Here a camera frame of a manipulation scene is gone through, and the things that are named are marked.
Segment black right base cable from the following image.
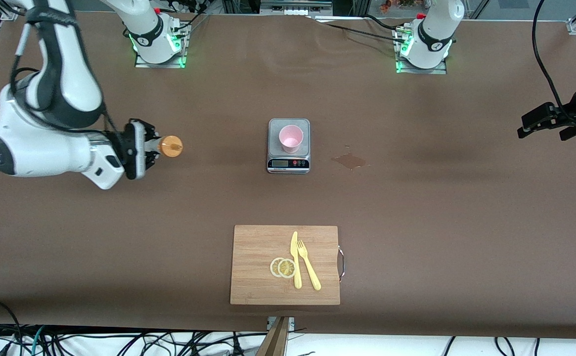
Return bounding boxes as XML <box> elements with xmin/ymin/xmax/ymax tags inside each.
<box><xmin>157</xmin><ymin>0</ymin><xmax>210</xmax><ymax>31</ymax></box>

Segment black left base cable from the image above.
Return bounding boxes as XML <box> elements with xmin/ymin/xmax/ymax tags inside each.
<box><xmin>317</xmin><ymin>14</ymin><xmax>409</xmax><ymax>44</ymax></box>

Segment white power strip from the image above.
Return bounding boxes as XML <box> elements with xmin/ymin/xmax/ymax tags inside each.
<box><xmin>261</xmin><ymin>0</ymin><xmax>333</xmax><ymax>16</ymax></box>

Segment teal floor cable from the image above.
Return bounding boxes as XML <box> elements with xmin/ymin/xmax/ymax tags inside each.
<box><xmin>30</xmin><ymin>325</ymin><xmax>46</xmax><ymax>356</ymax></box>

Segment pink plastic cup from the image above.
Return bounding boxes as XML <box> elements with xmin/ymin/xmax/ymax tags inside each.
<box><xmin>279</xmin><ymin>125</ymin><xmax>304</xmax><ymax>154</ymax></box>

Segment bamboo cutting board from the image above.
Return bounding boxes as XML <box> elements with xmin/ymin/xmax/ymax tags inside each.
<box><xmin>230</xmin><ymin>225</ymin><xmax>341</xmax><ymax>306</ymax></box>

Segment yellow plastic fork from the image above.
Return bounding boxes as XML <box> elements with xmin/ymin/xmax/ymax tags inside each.
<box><xmin>297</xmin><ymin>239</ymin><xmax>322</xmax><ymax>291</ymax></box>

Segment translucent sauce bottle orange cap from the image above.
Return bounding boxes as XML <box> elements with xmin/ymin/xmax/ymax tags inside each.
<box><xmin>145</xmin><ymin>135</ymin><xmax>184</xmax><ymax>159</ymax></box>

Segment black base cable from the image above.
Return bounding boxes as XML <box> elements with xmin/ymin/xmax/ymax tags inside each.
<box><xmin>317</xmin><ymin>14</ymin><xmax>409</xmax><ymax>44</ymax></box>
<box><xmin>157</xmin><ymin>0</ymin><xmax>210</xmax><ymax>31</ymax></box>

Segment small metal bracket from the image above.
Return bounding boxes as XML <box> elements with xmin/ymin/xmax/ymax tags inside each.
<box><xmin>267</xmin><ymin>316</ymin><xmax>296</xmax><ymax>331</ymax></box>

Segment brown table cover sheet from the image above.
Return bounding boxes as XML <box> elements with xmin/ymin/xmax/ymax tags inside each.
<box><xmin>0</xmin><ymin>9</ymin><xmax>576</xmax><ymax>340</ymax></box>

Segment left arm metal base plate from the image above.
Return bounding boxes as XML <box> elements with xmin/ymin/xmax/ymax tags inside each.
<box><xmin>395</xmin><ymin>27</ymin><xmax>447</xmax><ymax>75</ymax></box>

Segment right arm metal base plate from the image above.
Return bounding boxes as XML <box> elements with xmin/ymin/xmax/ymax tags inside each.
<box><xmin>134</xmin><ymin>22</ymin><xmax>190</xmax><ymax>69</ymax></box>

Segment silver digital kitchen scale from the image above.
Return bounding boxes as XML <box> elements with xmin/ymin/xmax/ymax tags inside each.
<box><xmin>266</xmin><ymin>118</ymin><xmax>311</xmax><ymax>174</ymax></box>

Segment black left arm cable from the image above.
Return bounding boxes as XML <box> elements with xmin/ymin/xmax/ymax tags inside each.
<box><xmin>532</xmin><ymin>0</ymin><xmax>573</xmax><ymax>123</ymax></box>

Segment wooden beam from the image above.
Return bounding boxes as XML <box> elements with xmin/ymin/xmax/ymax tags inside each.
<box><xmin>255</xmin><ymin>316</ymin><xmax>291</xmax><ymax>356</ymax></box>

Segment yellow plastic knife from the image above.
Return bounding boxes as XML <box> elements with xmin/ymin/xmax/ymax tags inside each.
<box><xmin>290</xmin><ymin>231</ymin><xmax>303</xmax><ymax>289</ymax></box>

